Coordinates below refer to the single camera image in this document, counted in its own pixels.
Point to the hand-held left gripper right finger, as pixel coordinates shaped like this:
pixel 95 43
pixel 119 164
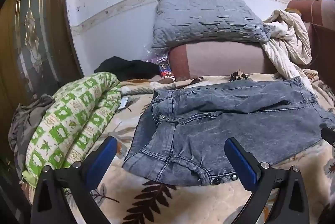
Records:
pixel 242 163

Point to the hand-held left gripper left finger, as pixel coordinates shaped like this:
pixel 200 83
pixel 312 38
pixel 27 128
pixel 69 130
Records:
pixel 100 161

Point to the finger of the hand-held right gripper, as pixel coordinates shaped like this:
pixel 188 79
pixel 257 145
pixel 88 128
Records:
pixel 329 136

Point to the grey-blue denim pants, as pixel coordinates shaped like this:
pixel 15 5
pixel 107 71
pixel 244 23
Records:
pixel 209 130

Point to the green and white patterned quilt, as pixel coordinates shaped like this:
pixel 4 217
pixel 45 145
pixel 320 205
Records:
pixel 70 119

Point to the white cloth tag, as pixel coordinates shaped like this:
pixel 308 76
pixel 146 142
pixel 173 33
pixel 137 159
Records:
pixel 123 103

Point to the leaf printed blanket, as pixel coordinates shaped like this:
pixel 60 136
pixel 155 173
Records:
pixel 157 203

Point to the grey crumpled cloth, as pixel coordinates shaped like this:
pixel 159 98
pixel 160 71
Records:
pixel 23 122

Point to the black and beige hair accessory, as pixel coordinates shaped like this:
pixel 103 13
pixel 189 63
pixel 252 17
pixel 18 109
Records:
pixel 238 76

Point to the black cloth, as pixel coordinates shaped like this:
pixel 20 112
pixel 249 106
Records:
pixel 130 67

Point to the cream crumpled quilt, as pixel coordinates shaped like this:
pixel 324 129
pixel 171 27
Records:
pixel 288 38

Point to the pink and brown headboard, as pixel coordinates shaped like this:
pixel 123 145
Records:
pixel 225 56

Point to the red and blue packet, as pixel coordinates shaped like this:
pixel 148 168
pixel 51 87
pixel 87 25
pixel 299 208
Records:
pixel 167 72

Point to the clear plastic bag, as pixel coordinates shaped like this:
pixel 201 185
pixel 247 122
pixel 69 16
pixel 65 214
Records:
pixel 157 56

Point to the brown wooden door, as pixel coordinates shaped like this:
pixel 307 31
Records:
pixel 26 43

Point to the grey quilted pillow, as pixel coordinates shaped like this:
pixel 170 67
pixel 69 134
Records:
pixel 204 20

